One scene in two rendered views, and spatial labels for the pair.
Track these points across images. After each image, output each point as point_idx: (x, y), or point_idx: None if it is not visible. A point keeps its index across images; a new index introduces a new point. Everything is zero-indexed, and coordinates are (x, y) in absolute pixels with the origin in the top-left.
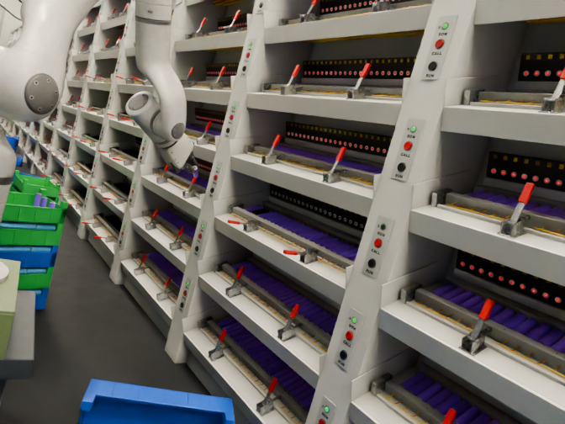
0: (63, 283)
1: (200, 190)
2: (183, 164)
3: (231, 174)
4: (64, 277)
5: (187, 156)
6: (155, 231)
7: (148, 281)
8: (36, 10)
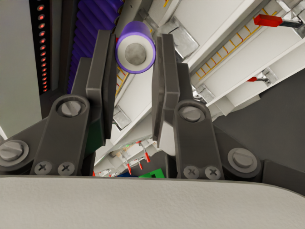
0: (296, 162)
1: (143, 9)
2: (251, 190)
3: None
4: (274, 161)
5: (120, 197)
6: (217, 82)
7: (298, 54)
8: None
